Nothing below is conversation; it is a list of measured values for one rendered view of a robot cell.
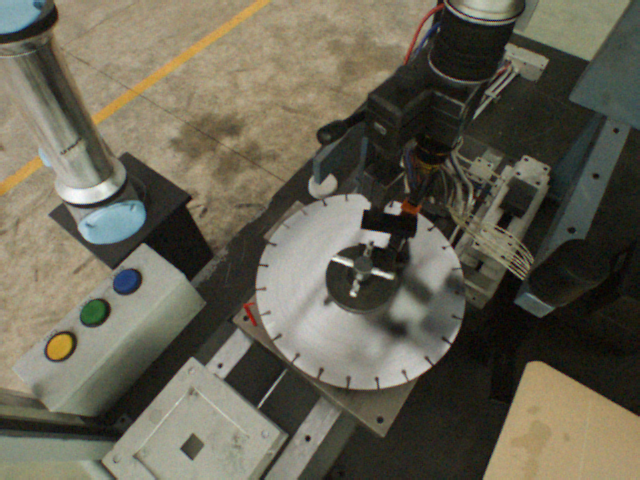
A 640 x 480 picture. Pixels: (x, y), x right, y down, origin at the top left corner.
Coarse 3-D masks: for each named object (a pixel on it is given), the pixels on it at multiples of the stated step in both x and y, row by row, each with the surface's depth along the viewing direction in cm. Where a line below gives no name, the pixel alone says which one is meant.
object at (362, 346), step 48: (288, 240) 64; (336, 240) 64; (384, 240) 64; (432, 240) 63; (288, 288) 59; (432, 288) 59; (288, 336) 56; (336, 336) 56; (384, 336) 56; (432, 336) 56; (336, 384) 52; (384, 384) 52
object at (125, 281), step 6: (126, 270) 66; (132, 270) 66; (120, 276) 65; (126, 276) 65; (132, 276) 65; (138, 276) 66; (114, 282) 65; (120, 282) 65; (126, 282) 65; (132, 282) 65; (138, 282) 66; (120, 288) 64; (126, 288) 64; (132, 288) 65
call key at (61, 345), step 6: (60, 336) 61; (66, 336) 61; (54, 342) 60; (60, 342) 60; (66, 342) 60; (72, 342) 60; (48, 348) 60; (54, 348) 60; (60, 348) 60; (66, 348) 60; (48, 354) 59; (54, 354) 59; (60, 354) 59; (66, 354) 59
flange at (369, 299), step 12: (348, 252) 61; (360, 252) 61; (372, 252) 61; (336, 264) 60; (384, 264) 60; (336, 276) 59; (348, 276) 58; (372, 276) 58; (336, 288) 58; (348, 288) 58; (360, 288) 58; (372, 288) 58; (384, 288) 58; (336, 300) 57; (348, 300) 57; (360, 300) 57; (372, 300) 57; (384, 300) 57; (360, 312) 57
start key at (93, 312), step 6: (96, 300) 63; (84, 306) 63; (90, 306) 63; (96, 306) 63; (102, 306) 63; (84, 312) 62; (90, 312) 62; (96, 312) 62; (102, 312) 62; (84, 318) 62; (90, 318) 62; (96, 318) 62; (102, 318) 62
